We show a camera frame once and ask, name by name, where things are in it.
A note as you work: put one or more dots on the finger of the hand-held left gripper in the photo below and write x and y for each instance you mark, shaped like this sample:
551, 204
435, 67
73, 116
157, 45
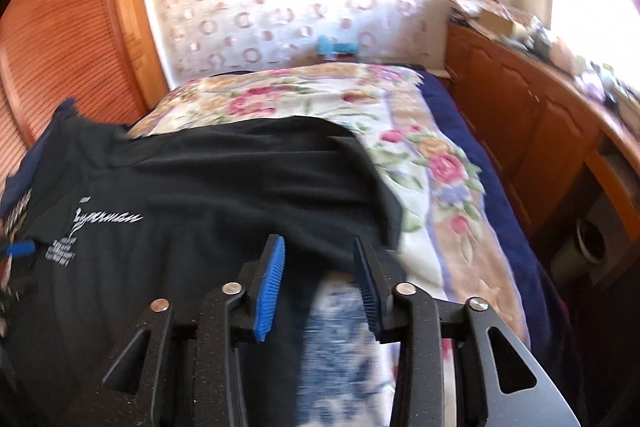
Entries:
21, 249

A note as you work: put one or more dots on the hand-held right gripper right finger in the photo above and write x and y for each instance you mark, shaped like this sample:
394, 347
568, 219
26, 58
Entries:
367, 292

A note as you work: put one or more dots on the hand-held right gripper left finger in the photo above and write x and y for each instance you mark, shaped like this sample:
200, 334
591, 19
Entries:
270, 287

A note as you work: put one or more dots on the blue white floral garment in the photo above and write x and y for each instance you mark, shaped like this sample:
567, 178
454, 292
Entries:
340, 357

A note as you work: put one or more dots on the black printed t-shirt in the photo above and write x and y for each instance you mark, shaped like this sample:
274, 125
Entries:
200, 187

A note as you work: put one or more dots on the floral blanket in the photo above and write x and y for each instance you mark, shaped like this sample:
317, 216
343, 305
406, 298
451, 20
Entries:
425, 167

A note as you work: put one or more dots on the navy bed sheet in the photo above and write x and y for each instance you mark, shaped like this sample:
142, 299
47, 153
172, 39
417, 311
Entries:
500, 187

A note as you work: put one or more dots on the trash bin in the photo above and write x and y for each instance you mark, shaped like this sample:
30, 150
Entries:
577, 257

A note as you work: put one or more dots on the wooden louvered wardrobe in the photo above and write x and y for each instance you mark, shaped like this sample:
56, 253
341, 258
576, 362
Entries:
60, 37

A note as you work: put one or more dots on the wooden cabinet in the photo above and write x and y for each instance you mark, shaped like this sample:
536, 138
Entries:
525, 117

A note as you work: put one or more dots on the teal box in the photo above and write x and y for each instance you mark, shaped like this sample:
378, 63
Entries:
335, 46

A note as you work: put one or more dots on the cardboard box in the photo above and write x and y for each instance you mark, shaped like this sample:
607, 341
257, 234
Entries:
495, 24

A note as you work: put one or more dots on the pink container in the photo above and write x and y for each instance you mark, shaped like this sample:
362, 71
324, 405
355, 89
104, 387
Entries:
562, 53

